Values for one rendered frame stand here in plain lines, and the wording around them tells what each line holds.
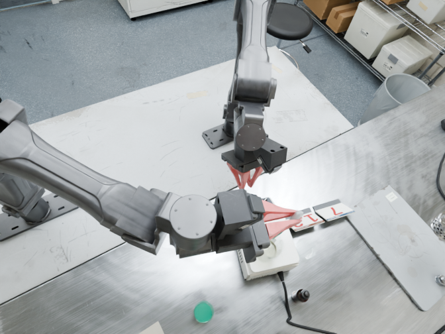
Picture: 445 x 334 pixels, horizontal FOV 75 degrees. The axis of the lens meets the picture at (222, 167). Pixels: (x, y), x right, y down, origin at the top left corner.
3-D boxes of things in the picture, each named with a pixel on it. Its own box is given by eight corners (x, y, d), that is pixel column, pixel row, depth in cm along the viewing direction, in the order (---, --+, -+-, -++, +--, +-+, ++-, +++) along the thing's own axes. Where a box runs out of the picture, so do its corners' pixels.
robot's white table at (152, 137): (58, 244, 157) (-68, 155, 80) (241, 159, 197) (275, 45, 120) (87, 332, 138) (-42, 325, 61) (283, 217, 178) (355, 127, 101)
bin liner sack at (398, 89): (344, 122, 223) (373, 81, 188) (373, 108, 234) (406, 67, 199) (375, 154, 210) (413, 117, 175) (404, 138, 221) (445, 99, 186)
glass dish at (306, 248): (315, 260, 76) (318, 258, 74) (295, 261, 75) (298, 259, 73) (310, 239, 79) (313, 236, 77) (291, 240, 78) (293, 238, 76)
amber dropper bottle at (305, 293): (303, 304, 70) (314, 301, 64) (291, 303, 70) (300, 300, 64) (302, 291, 72) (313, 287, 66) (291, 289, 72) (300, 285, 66)
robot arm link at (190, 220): (228, 191, 37) (144, 157, 38) (202, 256, 33) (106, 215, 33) (216, 221, 47) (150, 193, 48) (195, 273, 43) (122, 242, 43)
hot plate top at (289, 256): (238, 224, 71) (238, 222, 70) (283, 215, 73) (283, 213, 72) (251, 274, 65) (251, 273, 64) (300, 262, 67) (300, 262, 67)
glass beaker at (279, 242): (251, 240, 68) (259, 230, 61) (274, 242, 69) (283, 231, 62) (252, 267, 65) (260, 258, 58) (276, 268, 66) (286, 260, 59)
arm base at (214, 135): (268, 112, 90) (255, 97, 93) (213, 135, 84) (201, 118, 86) (263, 128, 97) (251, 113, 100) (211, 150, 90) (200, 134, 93)
